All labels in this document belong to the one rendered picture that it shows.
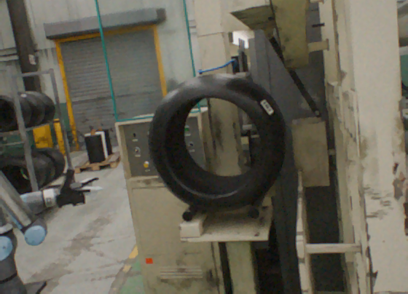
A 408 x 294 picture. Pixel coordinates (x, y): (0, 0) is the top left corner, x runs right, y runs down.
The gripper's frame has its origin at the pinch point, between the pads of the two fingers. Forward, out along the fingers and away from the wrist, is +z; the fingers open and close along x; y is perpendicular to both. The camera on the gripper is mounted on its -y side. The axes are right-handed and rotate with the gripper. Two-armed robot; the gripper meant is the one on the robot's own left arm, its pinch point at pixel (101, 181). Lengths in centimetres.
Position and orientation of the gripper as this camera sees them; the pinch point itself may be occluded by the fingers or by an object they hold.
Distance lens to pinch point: 181.2
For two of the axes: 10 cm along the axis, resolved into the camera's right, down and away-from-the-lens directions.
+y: 0.9, 9.6, 2.8
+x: 3.9, 2.2, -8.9
